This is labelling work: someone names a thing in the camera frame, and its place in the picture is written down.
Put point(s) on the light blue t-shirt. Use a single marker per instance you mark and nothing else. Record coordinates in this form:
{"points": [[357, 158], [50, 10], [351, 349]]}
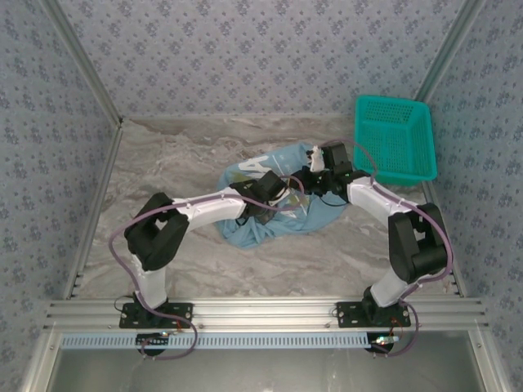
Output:
{"points": [[249, 239]]}

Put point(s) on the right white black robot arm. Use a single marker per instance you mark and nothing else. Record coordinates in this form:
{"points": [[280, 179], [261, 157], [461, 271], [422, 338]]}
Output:
{"points": [[380, 196]]}

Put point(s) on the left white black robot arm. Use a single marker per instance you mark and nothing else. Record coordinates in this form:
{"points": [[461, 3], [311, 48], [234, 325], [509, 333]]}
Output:
{"points": [[212, 208]]}

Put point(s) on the teal plastic basket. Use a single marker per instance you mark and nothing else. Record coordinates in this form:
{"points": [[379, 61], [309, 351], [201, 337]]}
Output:
{"points": [[400, 122]]}

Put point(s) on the aluminium cross rail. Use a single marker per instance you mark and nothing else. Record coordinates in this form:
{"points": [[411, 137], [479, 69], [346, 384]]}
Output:
{"points": [[261, 312]]}

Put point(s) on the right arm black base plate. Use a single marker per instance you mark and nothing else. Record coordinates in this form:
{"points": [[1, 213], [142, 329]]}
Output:
{"points": [[347, 316]]}

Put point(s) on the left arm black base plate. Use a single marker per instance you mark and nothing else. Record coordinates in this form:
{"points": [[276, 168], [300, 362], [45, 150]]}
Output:
{"points": [[184, 314]]}

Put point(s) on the aluminium frame post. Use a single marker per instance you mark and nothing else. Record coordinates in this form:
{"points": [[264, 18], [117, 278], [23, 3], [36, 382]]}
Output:
{"points": [[448, 49], [83, 61]]}

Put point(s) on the black controller board mount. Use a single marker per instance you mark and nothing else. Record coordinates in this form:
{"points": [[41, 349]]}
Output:
{"points": [[382, 341], [153, 339]]}

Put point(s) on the aluminium frame leg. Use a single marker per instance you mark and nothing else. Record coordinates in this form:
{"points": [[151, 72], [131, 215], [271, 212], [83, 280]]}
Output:
{"points": [[490, 363], [41, 363]]}

